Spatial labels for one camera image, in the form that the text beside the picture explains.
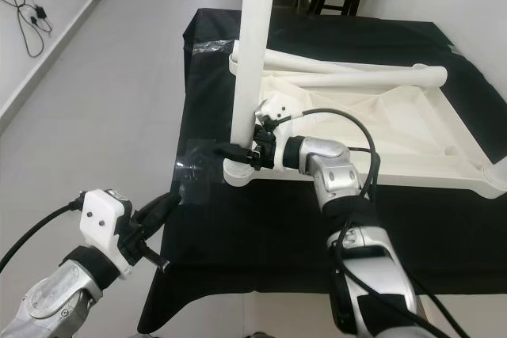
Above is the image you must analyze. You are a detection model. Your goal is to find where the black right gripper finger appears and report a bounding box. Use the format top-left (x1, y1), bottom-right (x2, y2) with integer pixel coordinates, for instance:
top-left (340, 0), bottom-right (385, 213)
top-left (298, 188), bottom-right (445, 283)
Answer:
top-left (210, 141), bottom-right (257, 162)

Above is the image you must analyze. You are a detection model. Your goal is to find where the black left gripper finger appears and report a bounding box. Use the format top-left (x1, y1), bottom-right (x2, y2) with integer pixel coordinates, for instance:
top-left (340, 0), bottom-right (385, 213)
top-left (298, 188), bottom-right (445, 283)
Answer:
top-left (132, 190), bottom-right (179, 221)
top-left (142, 194), bottom-right (182, 230)

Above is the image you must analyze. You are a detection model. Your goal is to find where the clear tape patch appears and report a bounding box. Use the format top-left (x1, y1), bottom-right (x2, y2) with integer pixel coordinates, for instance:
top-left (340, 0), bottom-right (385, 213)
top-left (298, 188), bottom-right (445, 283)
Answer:
top-left (176, 139), bottom-right (219, 206)

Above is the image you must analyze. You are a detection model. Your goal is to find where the black tablecloth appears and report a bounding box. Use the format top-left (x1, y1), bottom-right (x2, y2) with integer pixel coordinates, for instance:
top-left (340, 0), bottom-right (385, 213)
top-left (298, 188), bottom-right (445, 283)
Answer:
top-left (136, 7), bottom-right (507, 336)

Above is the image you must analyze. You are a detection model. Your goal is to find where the clear tape strip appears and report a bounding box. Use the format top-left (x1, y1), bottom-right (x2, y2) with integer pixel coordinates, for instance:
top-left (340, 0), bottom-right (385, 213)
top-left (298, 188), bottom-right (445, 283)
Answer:
top-left (190, 37), bottom-right (234, 55)

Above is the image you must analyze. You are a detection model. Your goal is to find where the white plastic table top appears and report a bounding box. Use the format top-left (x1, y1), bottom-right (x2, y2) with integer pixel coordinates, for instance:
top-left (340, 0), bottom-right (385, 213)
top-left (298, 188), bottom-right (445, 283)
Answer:
top-left (222, 37), bottom-right (507, 200)

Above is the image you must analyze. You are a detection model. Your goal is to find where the black power adapter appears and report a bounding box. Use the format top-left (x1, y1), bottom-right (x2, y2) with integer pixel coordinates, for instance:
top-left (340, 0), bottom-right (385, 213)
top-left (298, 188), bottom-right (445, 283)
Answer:
top-left (25, 6), bottom-right (52, 27)

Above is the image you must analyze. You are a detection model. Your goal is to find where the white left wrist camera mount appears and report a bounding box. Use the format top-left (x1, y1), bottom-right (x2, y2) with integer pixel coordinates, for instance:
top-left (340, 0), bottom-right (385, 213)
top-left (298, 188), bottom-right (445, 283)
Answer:
top-left (83, 189), bottom-right (134, 277)

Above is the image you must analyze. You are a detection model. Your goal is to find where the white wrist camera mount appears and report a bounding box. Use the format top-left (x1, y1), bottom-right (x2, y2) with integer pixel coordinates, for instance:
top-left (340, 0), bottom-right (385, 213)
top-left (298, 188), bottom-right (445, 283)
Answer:
top-left (257, 94), bottom-right (302, 129)
top-left (83, 189), bottom-right (134, 277)

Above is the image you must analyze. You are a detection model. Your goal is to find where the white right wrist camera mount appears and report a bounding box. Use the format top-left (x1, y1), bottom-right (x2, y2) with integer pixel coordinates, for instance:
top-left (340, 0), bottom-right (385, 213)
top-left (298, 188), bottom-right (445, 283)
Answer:
top-left (257, 94), bottom-right (302, 129)

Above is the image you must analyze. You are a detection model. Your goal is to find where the thin black wall cable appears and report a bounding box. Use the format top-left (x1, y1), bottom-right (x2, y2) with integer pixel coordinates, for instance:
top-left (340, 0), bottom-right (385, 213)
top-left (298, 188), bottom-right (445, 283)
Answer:
top-left (0, 0), bottom-right (105, 59)

